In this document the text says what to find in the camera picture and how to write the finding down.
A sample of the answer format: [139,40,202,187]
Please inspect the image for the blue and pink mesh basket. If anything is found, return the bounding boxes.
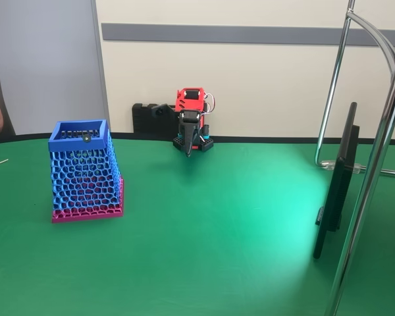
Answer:
[48,118,125,224]

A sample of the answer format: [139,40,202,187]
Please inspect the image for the clear plastic clip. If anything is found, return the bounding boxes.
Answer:
[320,159,367,174]

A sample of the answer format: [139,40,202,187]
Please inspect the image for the black flat monitor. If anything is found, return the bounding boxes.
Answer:
[312,101,361,261]

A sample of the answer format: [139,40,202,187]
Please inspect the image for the white and red servo cable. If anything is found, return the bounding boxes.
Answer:
[203,92,219,115]

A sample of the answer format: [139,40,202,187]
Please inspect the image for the chrome stand pole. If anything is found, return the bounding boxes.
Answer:
[325,39,395,316]

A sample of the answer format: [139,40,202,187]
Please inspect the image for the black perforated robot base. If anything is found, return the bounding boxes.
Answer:
[172,124,215,153]

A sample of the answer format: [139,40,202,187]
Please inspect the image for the curved chrome tube frame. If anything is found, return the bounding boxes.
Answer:
[314,0,395,179]

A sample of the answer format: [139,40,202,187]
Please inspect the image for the grey wall rail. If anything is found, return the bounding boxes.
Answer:
[101,22,395,47]

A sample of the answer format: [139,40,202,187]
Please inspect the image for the dark chair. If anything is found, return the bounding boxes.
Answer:
[0,60,16,139]

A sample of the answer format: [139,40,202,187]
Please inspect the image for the green table cloth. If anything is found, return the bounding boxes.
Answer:
[0,131,395,316]

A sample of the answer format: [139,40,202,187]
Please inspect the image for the black plastic tool case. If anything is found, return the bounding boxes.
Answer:
[132,102,180,134]

